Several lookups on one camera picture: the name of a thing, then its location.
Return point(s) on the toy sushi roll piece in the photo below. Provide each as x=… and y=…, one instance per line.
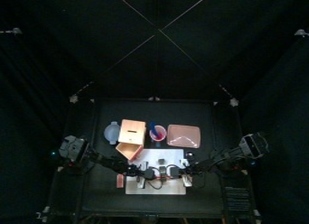
x=162, y=160

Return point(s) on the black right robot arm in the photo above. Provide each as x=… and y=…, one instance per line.
x=252, y=144

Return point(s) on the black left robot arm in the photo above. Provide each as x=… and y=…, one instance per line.
x=112, y=164

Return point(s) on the white cutting board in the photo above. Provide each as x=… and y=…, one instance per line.
x=168, y=190

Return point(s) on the orange rectangular block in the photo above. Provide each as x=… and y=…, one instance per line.
x=119, y=181

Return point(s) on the wooden drawer with red front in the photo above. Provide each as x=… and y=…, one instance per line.
x=129, y=151

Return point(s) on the wide blue tape strip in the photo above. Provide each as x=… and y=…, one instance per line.
x=158, y=144

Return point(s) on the black label plate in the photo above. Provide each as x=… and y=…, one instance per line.
x=236, y=200

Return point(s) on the red plastic cup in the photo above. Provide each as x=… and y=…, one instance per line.
x=159, y=134

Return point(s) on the grey bowl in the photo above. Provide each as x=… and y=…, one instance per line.
x=111, y=132

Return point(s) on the wooden box with slot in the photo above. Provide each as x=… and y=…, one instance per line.
x=132, y=128

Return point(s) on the blue toy utensil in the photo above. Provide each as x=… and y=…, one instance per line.
x=152, y=128

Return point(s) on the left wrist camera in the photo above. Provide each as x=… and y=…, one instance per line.
x=148, y=174

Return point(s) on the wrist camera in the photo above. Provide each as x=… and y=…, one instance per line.
x=148, y=174
x=174, y=172

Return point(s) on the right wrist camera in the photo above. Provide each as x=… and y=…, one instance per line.
x=174, y=172

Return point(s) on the grey table leg bracket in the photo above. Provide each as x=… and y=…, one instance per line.
x=257, y=216
x=44, y=209

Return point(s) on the white pole base bracket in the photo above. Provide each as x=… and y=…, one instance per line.
x=154, y=98

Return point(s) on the white frame corner bracket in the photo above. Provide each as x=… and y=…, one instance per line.
x=73, y=98
x=234, y=102

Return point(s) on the grey metal frame clamp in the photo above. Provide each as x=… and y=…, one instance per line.
x=16, y=31
x=301, y=32

